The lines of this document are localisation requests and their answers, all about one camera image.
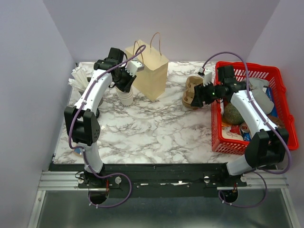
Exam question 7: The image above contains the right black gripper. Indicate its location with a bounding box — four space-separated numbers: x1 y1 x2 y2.
190 80 223 107

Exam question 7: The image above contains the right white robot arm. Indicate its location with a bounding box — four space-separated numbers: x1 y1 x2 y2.
191 65 289 186

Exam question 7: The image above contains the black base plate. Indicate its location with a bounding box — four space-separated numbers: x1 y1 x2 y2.
48 163 279 198

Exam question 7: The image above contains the white wrapped straws bundle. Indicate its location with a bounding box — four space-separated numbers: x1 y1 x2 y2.
68 66 92 92

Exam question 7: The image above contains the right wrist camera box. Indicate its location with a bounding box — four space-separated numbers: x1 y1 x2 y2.
198 67 212 86

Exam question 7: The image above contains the brown lidded tub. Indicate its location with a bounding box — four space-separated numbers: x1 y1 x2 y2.
267 115 285 128

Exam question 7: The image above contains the brown paper bag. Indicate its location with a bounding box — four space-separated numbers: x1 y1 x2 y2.
125 39 169 102

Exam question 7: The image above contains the grey plastic bag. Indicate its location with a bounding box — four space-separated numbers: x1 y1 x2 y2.
249 77 274 115

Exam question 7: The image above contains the green melon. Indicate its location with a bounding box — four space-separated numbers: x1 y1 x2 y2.
223 103 244 125

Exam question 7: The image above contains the blue orange packet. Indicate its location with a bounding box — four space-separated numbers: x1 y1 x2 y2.
73 148 82 157

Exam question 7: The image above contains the brown cardboard cup carrier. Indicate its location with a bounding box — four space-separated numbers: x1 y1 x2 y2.
182 76 203 109

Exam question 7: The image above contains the stack of white paper cups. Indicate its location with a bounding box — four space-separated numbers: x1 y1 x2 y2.
115 87 133 106

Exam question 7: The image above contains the red white snack packet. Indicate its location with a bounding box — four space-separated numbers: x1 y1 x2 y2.
221 122 243 141

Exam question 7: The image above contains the aluminium rail frame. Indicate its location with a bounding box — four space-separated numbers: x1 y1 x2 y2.
28 171 301 228

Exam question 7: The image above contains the blue box in basket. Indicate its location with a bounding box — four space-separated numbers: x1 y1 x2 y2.
266 87 278 117

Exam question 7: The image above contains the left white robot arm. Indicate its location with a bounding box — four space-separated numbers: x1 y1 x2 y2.
64 47 144 188

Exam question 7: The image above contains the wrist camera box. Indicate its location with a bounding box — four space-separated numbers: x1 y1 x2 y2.
198 67 212 86
125 60 144 76

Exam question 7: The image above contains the blue drink can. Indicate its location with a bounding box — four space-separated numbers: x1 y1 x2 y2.
240 122 251 142

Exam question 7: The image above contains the red plastic basket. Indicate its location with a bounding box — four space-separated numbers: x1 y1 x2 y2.
211 63 299 155

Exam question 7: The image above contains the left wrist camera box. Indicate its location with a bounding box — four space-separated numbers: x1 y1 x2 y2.
125 60 144 76

